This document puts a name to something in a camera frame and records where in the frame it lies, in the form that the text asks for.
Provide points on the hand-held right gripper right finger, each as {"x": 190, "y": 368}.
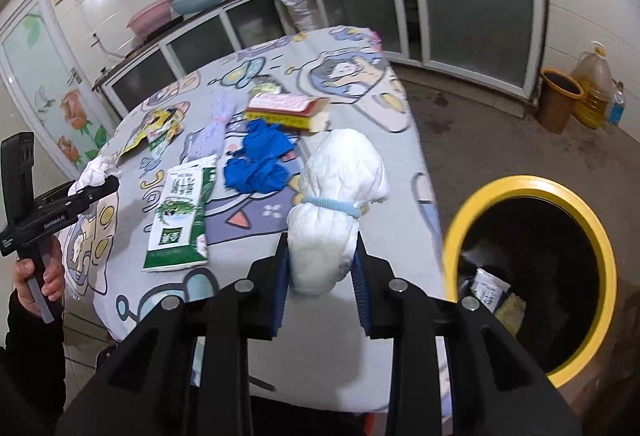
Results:
{"x": 361, "y": 288}

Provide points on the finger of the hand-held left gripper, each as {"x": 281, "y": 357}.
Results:
{"x": 97, "y": 193}

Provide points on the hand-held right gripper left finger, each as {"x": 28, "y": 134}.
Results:
{"x": 280, "y": 288}

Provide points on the white tissue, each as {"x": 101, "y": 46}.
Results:
{"x": 95, "y": 169}

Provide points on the yellow cartoon snack wrapper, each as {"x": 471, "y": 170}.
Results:
{"x": 160, "y": 120}

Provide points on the white diaper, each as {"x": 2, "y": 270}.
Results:
{"x": 340, "y": 176}

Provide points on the person's left forearm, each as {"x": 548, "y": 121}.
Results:
{"x": 30, "y": 366}

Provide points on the person's left hand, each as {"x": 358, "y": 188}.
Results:
{"x": 54, "y": 283}

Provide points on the small green white wrapper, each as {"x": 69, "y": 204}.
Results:
{"x": 164, "y": 142}

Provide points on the green white plastic packet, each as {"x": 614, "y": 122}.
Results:
{"x": 180, "y": 216}

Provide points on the blue crumpled cloth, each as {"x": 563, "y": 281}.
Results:
{"x": 255, "y": 176}
{"x": 267, "y": 139}

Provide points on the floral printed glass door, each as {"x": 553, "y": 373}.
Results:
{"x": 45, "y": 81}

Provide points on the white printed packet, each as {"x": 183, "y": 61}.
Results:
{"x": 487, "y": 291}

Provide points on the lilac cloth bundle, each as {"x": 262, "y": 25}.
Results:
{"x": 220, "y": 116}

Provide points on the yellowish crumpled wrapper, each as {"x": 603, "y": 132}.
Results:
{"x": 511, "y": 312}

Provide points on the pink plastic basin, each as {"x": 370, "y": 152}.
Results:
{"x": 150, "y": 16}

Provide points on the small yellow green packet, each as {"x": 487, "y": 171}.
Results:
{"x": 265, "y": 89}

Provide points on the cartoon printed tablecloth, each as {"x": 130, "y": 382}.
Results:
{"x": 350, "y": 81}

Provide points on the white woven sack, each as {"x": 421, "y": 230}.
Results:
{"x": 297, "y": 9}

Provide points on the kitchen counter cabinet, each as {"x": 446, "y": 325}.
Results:
{"x": 475, "y": 16}

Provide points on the large cooking oil bottle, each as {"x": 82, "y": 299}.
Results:
{"x": 595, "y": 91}

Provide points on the blue water bottle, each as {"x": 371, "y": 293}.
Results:
{"x": 616, "y": 109}

